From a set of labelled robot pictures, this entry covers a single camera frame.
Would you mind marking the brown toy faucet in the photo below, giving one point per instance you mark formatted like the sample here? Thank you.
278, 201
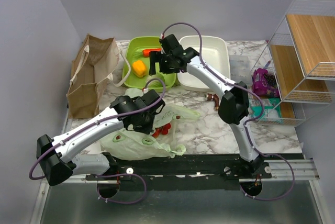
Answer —
209, 97

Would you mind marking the red cherry tomato bunch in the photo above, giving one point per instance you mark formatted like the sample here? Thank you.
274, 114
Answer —
164, 130

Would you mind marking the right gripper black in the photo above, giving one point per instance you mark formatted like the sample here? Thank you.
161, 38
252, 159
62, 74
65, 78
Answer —
157, 56

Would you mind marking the brown jute tote bag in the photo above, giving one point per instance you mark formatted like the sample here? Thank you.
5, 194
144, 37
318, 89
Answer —
91, 71

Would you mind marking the white wire shelf rack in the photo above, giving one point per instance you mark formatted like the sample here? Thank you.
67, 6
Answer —
300, 55

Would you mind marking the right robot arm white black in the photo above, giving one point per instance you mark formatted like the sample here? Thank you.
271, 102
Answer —
234, 101

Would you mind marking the teal snack packet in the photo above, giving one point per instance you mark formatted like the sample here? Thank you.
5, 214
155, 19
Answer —
271, 113

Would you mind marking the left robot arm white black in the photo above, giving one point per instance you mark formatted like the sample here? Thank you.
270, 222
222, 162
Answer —
59, 158

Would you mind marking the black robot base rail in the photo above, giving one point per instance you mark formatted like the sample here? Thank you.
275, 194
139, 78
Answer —
182, 173

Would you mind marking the green avocado print plastic bag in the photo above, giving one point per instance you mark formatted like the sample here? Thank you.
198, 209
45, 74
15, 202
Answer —
131, 145

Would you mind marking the white plastic tray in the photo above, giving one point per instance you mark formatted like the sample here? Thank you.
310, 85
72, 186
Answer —
214, 52

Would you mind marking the green plastic tray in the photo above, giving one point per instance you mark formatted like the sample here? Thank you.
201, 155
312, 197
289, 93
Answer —
135, 44

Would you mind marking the purple snack packet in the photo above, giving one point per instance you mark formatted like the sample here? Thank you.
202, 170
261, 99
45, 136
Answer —
264, 84

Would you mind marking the orange toy carrot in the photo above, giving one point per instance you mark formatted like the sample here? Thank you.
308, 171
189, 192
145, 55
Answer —
145, 53

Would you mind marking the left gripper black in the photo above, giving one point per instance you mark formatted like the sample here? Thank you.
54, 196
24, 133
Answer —
146, 130

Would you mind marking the yellow toy bell pepper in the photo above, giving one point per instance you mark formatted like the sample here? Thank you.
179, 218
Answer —
139, 68

